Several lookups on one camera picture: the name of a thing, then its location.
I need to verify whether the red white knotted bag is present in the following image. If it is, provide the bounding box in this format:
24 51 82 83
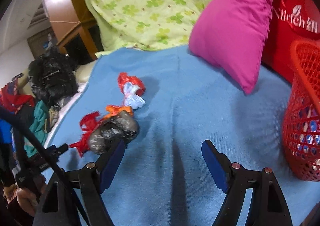
118 72 145 110

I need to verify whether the magenta pillow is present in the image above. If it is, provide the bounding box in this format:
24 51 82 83
189 0 273 94

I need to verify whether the red paper shopping bag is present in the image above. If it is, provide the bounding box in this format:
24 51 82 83
262 0 319 83

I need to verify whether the large black garbage bag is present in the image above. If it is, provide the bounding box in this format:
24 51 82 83
28 46 78 107

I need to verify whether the red plastic mesh basket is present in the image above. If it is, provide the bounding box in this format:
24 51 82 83
281 41 319 182

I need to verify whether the red plastic bag scrap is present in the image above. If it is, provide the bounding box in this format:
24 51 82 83
69 111 103 157

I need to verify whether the wooden bedside cabinet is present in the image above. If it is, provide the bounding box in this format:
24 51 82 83
43 0 99 64

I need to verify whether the black cable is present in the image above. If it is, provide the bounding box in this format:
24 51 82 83
0 107 89 226

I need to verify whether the person left hand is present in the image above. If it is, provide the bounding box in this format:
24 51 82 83
3 184 39 217

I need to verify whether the black plastic bag bundle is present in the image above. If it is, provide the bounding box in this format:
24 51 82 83
88 110 139 154

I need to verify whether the light blue blanket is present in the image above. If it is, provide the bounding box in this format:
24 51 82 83
50 46 319 225

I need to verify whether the orange plastic scrap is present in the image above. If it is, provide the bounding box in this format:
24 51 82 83
103 105 133 120

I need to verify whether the green clover quilt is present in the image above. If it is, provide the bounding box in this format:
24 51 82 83
85 0 211 54

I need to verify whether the pile of clothes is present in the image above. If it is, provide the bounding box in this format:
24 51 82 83
1 73 60 145

